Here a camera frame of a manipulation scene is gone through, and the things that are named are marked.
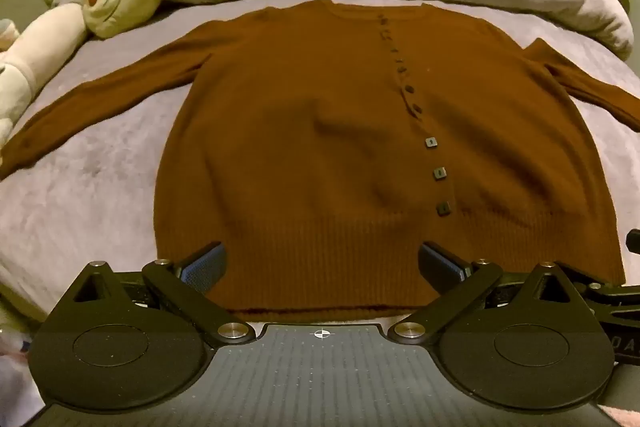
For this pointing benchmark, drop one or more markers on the brown knit cardigan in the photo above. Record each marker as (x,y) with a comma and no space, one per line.
(320,147)

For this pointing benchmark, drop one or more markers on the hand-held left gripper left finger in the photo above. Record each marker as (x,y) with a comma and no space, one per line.
(206,266)

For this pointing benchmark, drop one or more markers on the pink patterned cloth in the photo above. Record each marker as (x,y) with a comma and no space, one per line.
(15,357)

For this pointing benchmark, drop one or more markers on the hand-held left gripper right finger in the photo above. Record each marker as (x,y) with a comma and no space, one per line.
(441,265)

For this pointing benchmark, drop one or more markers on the grey bed sheet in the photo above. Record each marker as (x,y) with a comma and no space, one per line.
(85,167)

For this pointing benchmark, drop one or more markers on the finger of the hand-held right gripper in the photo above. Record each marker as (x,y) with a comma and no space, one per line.
(595,278)

